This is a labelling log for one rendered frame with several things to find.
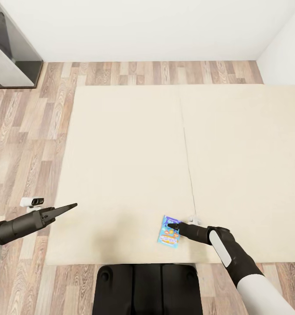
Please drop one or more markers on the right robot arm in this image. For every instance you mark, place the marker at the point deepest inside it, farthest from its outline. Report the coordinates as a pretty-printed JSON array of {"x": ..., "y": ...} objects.
[{"x": 257, "y": 293}]

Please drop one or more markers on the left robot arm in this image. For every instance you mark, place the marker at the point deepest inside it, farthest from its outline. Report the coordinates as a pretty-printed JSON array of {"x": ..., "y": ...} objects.
[{"x": 37, "y": 218}]

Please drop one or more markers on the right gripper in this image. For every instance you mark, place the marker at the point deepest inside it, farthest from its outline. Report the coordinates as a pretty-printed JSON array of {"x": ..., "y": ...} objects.
[{"x": 189, "y": 231}]

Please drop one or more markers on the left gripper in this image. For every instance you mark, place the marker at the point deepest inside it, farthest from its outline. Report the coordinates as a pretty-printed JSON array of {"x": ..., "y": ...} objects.
[{"x": 37, "y": 220}]

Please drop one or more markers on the desk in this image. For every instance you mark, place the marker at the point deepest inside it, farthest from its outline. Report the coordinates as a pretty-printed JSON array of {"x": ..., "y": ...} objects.
[{"x": 20, "y": 64}]

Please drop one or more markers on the board game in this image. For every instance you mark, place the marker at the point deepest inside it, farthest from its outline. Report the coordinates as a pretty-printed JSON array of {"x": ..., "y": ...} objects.
[{"x": 167, "y": 235}]

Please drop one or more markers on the bed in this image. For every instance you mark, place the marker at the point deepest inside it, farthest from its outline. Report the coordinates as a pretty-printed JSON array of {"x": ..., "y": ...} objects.
[{"x": 136, "y": 153}]

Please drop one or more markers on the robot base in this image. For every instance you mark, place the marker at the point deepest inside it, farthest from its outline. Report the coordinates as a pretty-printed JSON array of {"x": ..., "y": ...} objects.
[{"x": 147, "y": 289}]

